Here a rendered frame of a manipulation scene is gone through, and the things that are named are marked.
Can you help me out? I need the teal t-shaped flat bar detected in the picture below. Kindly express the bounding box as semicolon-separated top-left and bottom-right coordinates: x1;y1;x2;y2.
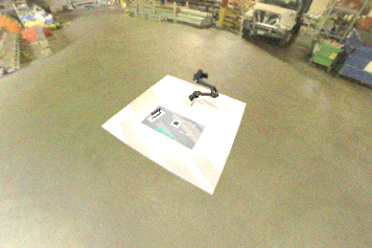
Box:
156;127;174;138

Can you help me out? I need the cream square tile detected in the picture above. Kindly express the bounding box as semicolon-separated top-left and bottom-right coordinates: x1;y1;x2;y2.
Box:
171;120;182;128

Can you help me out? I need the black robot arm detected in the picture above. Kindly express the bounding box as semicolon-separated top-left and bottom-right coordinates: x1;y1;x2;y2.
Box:
188;69;220;101

